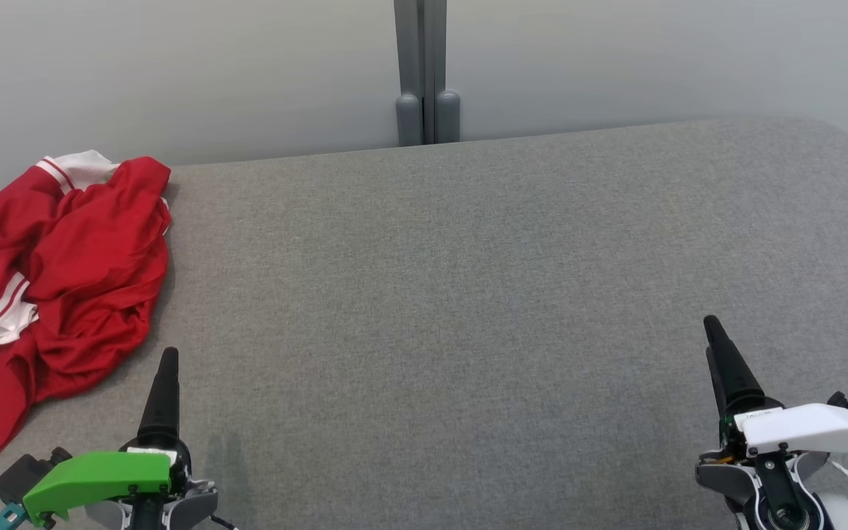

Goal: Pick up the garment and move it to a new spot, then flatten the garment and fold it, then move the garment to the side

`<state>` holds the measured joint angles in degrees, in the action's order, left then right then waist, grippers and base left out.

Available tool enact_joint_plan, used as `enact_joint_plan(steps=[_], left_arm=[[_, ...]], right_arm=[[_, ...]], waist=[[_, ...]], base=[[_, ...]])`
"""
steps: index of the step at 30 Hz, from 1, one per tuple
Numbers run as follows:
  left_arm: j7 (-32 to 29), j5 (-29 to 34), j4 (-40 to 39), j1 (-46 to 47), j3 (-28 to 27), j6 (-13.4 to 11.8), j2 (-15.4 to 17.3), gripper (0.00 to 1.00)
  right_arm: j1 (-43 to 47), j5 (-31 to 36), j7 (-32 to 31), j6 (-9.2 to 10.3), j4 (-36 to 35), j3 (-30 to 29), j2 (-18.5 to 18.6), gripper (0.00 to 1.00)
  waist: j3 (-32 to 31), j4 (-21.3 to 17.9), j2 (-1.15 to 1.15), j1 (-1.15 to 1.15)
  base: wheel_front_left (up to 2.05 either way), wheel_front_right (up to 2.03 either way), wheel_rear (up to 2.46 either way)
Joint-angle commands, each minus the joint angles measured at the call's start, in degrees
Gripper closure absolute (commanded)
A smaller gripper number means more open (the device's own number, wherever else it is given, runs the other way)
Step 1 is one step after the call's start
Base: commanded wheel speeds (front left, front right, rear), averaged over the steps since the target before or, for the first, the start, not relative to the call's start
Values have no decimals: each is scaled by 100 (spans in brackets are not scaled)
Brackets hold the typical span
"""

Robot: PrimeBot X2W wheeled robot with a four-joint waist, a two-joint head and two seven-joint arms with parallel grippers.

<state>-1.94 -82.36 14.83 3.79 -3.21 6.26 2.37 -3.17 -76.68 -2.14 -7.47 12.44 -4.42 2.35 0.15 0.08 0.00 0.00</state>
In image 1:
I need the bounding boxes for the grey rounded post cap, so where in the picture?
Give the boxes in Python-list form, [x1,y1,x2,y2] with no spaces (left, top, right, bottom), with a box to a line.
[434,89,462,144]
[395,93,424,146]

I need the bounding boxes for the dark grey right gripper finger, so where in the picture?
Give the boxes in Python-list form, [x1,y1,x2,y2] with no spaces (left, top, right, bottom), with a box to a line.
[703,315,767,414]
[705,346,729,422]

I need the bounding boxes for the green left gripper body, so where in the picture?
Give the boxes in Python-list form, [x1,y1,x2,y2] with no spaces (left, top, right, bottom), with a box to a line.
[23,434,193,527]

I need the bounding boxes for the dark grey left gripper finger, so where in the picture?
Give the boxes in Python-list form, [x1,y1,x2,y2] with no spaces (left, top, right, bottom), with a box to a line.
[137,347,180,442]

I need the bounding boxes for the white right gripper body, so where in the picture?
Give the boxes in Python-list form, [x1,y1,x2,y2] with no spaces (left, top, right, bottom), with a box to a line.
[718,403,848,472]

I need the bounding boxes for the grey metal frame post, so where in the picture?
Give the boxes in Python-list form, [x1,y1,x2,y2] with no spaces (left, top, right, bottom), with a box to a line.
[393,0,448,146]

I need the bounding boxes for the red shorts with white trim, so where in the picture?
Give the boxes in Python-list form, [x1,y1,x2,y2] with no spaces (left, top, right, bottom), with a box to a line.
[0,149,173,492]

